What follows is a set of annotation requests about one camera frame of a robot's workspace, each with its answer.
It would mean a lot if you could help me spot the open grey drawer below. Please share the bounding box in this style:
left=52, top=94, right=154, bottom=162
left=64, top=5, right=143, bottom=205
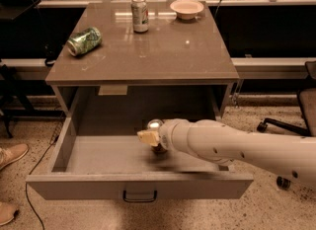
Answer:
left=26, top=87, right=255, bottom=201

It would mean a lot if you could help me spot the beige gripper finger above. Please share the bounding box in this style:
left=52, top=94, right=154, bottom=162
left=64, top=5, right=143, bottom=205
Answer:
left=137, top=130, right=160, bottom=147

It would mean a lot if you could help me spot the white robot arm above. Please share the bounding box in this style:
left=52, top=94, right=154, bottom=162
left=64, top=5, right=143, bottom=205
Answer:
left=137, top=118, right=316, bottom=189

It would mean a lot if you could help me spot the grey cabinet counter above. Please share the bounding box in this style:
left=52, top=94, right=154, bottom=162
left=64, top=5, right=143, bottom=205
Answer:
left=46, top=1, right=239, bottom=115

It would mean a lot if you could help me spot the green can lying down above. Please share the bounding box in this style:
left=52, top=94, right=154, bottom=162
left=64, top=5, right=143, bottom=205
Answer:
left=66, top=27, right=102, bottom=56

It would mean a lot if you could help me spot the black floor cable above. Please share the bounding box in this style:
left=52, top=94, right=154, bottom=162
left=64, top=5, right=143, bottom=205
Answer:
left=25, top=121, right=63, bottom=230

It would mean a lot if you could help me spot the tan shoe lower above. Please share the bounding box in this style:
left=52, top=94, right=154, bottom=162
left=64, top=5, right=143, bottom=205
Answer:
left=0, top=202, right=18, bottom=226

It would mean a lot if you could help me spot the black drawer handle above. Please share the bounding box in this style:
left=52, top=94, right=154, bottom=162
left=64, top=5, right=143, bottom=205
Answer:
left=122, top=191, right=157, bottom=203

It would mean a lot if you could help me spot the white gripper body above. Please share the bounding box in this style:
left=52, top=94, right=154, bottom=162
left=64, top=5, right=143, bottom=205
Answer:
left=158, top=118, right=191, bottom=152

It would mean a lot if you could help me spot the white bowl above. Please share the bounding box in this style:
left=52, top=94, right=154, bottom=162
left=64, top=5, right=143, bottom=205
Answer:
left=170, top=0, right=204, bottom=20

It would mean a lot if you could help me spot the upright white green can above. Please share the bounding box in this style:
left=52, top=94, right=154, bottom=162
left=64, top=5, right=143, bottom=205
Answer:
left=131, top=0, right=149, bottom=33

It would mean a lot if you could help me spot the orange soda can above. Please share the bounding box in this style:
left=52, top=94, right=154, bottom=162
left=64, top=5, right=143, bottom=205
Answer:
left=147, top=119, right=166, bottom=154

